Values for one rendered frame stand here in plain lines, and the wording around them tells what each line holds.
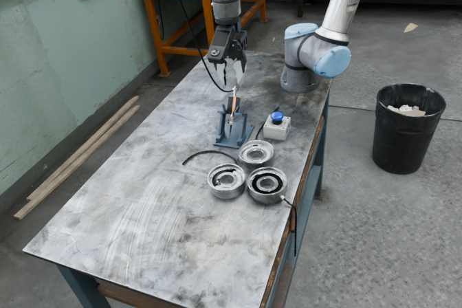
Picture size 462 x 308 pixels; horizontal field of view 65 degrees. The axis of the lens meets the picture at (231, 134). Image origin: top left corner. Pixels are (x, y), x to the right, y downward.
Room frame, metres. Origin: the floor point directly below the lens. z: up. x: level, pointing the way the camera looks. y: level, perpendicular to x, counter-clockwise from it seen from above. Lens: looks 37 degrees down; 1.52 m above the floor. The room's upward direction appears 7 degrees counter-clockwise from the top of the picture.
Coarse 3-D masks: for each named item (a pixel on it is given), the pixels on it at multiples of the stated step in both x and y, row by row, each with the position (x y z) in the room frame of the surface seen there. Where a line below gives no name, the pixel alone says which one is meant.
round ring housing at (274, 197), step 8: (264, 168) 0.74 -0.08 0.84; (272, 168) 0.74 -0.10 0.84; (248, 176) 0.71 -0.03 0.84; (264, 176) 0.72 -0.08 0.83; (280, 176) 0.71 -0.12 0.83; (248, 184) 0.68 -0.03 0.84; (256, 184) 0.69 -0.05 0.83; (264, 184) 0.71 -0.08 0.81; (272, 184) 0.70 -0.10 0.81; (256, 192) 0.65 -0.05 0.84; (280, 192) 0.65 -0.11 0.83; (256, 200) 0.66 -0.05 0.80; (264, 200) 0.64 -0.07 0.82; (272, 200) 0.64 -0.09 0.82
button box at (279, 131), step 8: (272, 120) 0.95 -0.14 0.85; (280, 120) 0.94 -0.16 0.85; (288, 120) 0.94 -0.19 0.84; (264, 128) 0.92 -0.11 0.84; (272, 128) 0.91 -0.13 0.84; (280, 128) 0.91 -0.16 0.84; (288, 128) 0.93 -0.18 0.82; (264, 136) 0.92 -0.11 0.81; (272, 136) 0.91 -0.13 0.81; (280, 136) 0.90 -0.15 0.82
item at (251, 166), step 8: (248, 144) 0.86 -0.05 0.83; (256, 144) 0.86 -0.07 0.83; (264, 144) 0.85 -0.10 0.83; (240, 152) 0.83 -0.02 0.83; (248, 152) 0.83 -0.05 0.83; (256, 152) 0.83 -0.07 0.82; (264, 152) 0.82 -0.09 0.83; (272, 152) 0.82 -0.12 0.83; (240, 160) 0.80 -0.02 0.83; (256, 160) 0.79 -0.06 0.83; (272, 160) 0.78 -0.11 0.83; (248, 168) 0.77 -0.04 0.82; (256, 168) 0.76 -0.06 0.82
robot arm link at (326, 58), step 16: (336, 0) 1.12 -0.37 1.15; (352, 0) 1.10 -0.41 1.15; (336, 16) 1.10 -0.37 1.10; (352, 16) 1.10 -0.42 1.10; (320, 32) 1.11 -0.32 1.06; (336, 32) 1.09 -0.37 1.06; (304, 48) 1.14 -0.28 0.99; (320, 48) 1.08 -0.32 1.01; (336, 48) 1.06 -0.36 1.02; (304, 64) 1.14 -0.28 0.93; (320, 64) 1.05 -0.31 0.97; (336, 64) 1.06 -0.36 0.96
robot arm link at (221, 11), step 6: (240, 0) 0.99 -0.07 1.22; (216, 6) 0.97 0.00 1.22; (222, 6) 0.96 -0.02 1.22; (228, 6) 0.96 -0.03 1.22; (234, 6) 0.96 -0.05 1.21; (240, 6) 0.98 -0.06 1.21; (216, 12) 0.97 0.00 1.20; (222, 12) 0.96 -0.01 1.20; (228, 12) 0.96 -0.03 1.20; (234, 12) 0.96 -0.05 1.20; (240, 12) 0.98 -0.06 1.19; (222, 18) 0.96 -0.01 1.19; (228, 18) 0.96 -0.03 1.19
